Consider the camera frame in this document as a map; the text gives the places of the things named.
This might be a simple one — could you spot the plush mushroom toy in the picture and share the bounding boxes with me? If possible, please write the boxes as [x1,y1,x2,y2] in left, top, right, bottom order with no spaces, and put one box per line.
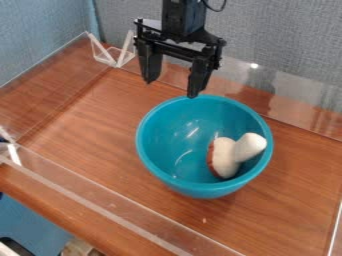
[206,133,267,179]

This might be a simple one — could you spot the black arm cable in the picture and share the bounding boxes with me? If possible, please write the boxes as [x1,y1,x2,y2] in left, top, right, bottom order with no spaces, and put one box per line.
[200,0,229,13]

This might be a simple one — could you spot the clear acrylic back barrier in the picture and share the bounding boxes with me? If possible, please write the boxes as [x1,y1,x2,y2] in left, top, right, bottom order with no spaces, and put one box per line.
[119,49,342,141]

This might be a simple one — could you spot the blue plastic bowl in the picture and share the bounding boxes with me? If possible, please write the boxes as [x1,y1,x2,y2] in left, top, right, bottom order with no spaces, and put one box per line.
[135,95,274,199]

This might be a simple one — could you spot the clear acrylic barrier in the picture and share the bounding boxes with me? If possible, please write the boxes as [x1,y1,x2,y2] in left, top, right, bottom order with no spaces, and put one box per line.
[119,49,342,141]
[0,127,245,256]

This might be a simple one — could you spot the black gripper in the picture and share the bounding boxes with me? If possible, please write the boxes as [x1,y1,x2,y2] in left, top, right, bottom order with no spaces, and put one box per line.
[135,17,227,98]

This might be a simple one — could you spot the black blue robot arm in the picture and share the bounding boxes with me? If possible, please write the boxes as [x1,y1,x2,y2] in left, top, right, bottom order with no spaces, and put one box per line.
[134,0,227,98]

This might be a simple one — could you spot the clear acrylic front barrier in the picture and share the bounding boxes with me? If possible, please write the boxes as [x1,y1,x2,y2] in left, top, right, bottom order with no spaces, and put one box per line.
[0,127,245,256]

